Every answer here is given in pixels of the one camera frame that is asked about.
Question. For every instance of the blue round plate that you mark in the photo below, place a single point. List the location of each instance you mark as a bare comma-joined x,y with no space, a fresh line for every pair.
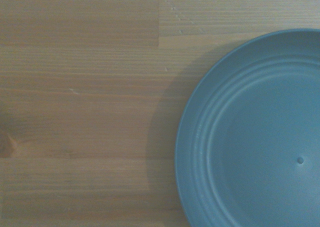
252,137

